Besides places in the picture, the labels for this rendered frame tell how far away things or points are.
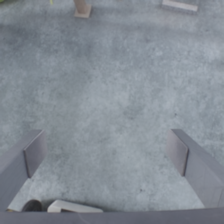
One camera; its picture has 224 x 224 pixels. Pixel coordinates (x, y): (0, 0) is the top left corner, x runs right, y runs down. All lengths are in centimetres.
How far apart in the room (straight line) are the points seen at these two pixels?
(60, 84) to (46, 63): 18
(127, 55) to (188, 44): 37
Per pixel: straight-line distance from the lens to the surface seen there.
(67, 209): 90
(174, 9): 121
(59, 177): 102
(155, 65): 100
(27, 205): 99
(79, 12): 121
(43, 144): 17
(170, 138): 16
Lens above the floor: 91
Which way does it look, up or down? 81 degrees down
